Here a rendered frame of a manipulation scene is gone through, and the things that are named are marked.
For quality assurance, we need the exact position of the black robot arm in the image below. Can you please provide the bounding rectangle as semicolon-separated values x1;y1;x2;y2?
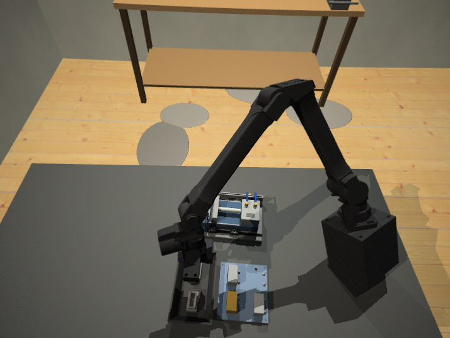
158;78;377;283

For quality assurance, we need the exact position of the yellow block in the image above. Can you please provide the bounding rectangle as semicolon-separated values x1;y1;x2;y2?
226;291;237;314

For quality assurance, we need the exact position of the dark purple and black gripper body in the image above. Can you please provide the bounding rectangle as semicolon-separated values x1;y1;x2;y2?
178;239;213;263

